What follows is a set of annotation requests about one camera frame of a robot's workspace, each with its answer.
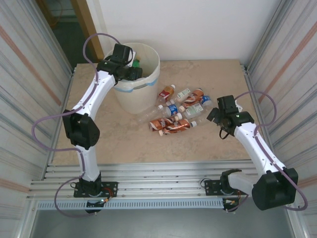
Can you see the white trash bin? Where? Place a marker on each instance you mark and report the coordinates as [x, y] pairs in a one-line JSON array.
[[128, 86]]

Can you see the clear bottle white cap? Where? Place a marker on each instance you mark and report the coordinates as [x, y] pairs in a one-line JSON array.
[[171, 101], [194, 123]]

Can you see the brown latte bottle beige cap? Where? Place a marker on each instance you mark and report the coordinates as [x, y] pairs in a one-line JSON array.
[[194, 96]]

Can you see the blue label plastic bottle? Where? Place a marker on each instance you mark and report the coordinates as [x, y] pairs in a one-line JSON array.
[[207, 101]]

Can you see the green bottle yellow cap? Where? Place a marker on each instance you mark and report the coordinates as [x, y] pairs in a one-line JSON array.
[[136, 64]]

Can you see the copper brown coffee bottle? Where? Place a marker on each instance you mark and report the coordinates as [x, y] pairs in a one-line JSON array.
[[158, 122], [178, 127]]

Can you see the tea bottle red label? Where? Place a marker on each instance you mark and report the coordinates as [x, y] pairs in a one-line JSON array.
[[166, 93]]

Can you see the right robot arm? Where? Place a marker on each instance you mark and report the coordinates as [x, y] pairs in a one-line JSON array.
[[260, 148]]

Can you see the wooden door frame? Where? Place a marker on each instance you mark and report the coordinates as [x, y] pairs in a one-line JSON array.
[[81, 10]]

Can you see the corrugated enclosure side panel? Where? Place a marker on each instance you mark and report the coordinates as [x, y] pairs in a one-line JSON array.
[[19, 62], [297, 49]]

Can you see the blue label bottle white cap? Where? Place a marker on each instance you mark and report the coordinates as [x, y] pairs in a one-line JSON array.
[[173, 109]]

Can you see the clear bottle green white label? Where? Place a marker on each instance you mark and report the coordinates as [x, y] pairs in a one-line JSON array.
[[195, 109]]

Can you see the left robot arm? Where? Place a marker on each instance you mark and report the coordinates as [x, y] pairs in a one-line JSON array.
[[96, 91]]

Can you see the white plastic bin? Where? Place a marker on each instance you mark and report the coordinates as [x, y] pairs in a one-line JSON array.
[[138, 99]]

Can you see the aluminium rail frame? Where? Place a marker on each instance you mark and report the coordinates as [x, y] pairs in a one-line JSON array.
[[158, 173]]

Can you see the crushed clear plastic bottle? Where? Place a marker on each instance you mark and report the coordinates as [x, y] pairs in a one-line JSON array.
[[148, 116]]

